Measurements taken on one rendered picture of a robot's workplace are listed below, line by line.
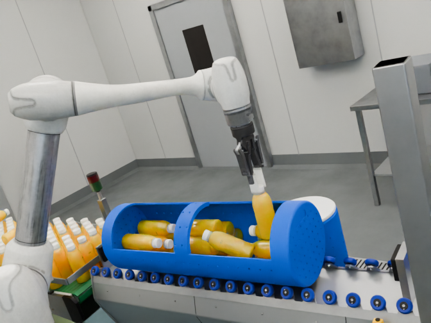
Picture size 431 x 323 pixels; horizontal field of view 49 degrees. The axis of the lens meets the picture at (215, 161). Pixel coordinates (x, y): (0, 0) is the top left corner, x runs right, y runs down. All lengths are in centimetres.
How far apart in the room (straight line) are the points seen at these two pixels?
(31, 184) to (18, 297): 35
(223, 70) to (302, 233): 58
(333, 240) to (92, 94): 108
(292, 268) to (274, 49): 395
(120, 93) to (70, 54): 572
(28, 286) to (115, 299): 75
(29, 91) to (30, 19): 555
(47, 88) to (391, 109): 91
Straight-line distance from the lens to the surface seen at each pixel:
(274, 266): 155
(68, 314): 239
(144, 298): 208
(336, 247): 196
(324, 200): 203
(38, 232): 166
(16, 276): 152
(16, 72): 670
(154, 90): 149
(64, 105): 140
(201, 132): 626
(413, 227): 105
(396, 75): 93
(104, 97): 141
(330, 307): 160
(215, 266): 169
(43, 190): 162
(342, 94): 502
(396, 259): 149
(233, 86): 145
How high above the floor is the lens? 187
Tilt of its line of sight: 16 degrees down
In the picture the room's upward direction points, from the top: 17 degrees counter-clockwise
